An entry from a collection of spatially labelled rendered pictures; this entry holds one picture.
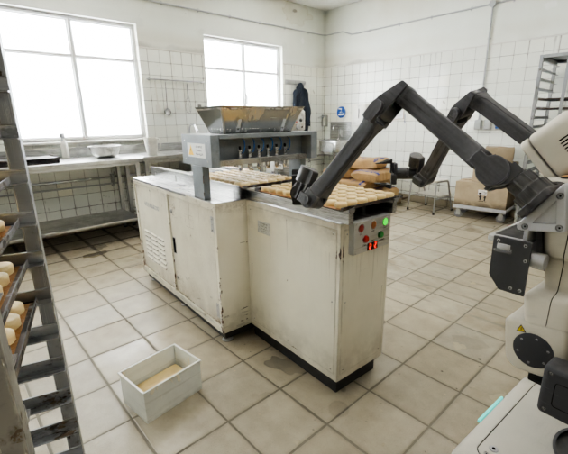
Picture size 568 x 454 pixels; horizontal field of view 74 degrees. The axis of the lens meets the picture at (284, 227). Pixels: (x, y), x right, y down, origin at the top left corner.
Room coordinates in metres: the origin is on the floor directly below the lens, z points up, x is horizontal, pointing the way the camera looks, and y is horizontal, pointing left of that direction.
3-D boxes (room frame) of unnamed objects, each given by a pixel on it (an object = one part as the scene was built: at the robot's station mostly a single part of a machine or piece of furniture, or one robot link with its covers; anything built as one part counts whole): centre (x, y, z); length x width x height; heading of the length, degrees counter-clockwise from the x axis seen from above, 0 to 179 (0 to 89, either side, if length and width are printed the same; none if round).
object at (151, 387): (1.50, 0.58, 0.08); 0.30 x 0.22 x 0.16; 139
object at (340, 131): (6.58, -0.95, 0.93); 0.99 x 0.38 x 1.09; 42
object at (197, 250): (2.60, 0.47, 0.42); 1.28 x 0.72 x 0.84; 39
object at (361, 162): (5.68, -1.22, 0.62); 0.72 x 0.42 x 0.17; 48
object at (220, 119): (2.23, 0.18, 1.25); 0.56 x 0.29 x 0.14; 129
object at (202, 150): (2.23, 0.18, 1.01); 0.72 x 0.33 x 0.34; 129
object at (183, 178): (2.47, 0.63, 0.88); 1.28 x 0.01 x 0.07; 39
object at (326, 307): (1.83, -0.14, 0.45); 0.70 x 0.34 x 0.90; 39
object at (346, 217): (2.22, 0.36, 0.87); 2.01 x 0.03 x 0.07; 39
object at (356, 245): (1.55, -0.37, 0.77); 0.24 x 0.04 x 0.14; 129
